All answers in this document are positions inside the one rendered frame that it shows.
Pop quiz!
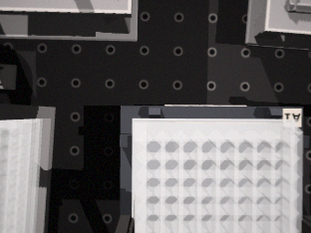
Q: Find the grey perforated base plate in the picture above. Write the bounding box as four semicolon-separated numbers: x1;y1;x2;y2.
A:
0;0;311;233

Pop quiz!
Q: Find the white rectangular plate nest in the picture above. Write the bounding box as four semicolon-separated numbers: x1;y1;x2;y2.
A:
0;0;139;42

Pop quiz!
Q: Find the grey nest plate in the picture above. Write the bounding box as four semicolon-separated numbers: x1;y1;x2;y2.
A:
245;0;311;51

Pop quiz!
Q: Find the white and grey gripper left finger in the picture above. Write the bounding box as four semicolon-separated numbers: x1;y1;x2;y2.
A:
115;215;135;233

